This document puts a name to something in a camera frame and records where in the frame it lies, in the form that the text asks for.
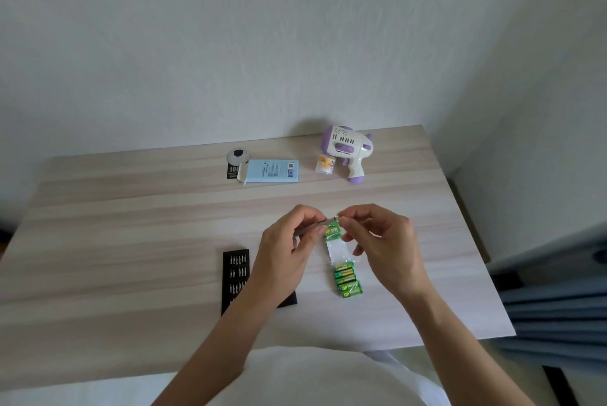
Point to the person's right hand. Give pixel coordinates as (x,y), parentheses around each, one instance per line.
(391,254)

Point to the person's left hand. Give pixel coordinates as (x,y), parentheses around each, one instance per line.
(277,258)

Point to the person's right thumb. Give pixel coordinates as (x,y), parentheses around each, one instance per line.
(354,231)

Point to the person's left thumb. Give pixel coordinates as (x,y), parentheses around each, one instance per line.
(314,236)

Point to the silver precision screwdriver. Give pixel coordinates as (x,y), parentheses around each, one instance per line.
(330,220)

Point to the person's left forearm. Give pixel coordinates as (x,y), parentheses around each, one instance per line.
(223,349)

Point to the person's right forearm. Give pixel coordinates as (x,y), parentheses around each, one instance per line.
(455,349)

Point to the green battery pack clear wrap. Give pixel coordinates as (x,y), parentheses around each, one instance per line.
(346,277)

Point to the small bottle with yellow label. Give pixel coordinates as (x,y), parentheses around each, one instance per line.
(325,164)

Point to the light blue cardboard box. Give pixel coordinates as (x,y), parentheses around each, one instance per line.
(272,170)

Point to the rows of silver screwdriver bits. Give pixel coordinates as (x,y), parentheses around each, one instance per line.
(238,273)

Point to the white purple toy bubble gun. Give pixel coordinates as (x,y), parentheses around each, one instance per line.
(348,147)

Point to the black screwdriver bit tray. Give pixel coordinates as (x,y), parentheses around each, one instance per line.
(232,299)

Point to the black card with round disc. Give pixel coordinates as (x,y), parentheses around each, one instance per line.
(235,161)

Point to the blue fabric curtain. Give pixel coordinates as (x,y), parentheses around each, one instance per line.
(559,325)

